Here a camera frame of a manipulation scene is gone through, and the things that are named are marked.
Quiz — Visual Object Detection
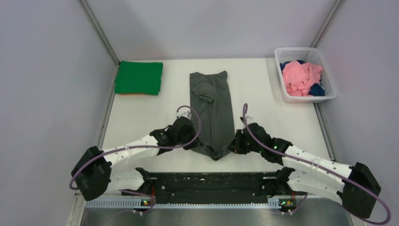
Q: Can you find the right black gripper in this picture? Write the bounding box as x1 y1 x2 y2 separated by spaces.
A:
227 129 263 154

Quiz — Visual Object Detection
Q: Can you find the dark grey t-shirt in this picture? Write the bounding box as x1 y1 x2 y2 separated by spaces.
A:
189 71 235 161

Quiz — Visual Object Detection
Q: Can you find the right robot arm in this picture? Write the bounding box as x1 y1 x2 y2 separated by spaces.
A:
227 123 381 219

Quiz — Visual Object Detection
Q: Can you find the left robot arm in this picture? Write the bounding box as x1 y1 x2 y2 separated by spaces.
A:
71 116 199 201

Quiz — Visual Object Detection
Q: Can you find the folded green t-shirt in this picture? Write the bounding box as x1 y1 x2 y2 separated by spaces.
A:
114 61 163 95

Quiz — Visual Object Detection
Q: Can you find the pink t-shirt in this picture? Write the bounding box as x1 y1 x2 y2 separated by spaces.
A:
282 61 324 97

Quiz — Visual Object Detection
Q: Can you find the dark blue t-shirt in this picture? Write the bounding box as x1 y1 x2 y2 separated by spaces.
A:
279 60 326 97

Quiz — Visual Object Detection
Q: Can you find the white plastic basket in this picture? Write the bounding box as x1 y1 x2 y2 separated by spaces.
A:
274 47 337 103

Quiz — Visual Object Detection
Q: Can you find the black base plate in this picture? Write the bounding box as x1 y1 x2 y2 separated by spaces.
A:
137 171 305 204

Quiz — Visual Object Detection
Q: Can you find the white slotted cable duct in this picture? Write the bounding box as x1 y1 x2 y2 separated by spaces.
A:
86 198 281 209

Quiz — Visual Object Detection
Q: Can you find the left corner metal post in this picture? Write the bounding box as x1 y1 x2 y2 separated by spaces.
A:
78 0 120 67

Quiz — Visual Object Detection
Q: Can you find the corner metal post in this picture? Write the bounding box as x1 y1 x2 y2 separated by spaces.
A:
78 0 120 67
310 0 345 48

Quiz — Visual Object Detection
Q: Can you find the right corner metal post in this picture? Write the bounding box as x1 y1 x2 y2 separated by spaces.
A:
310 0 345 48

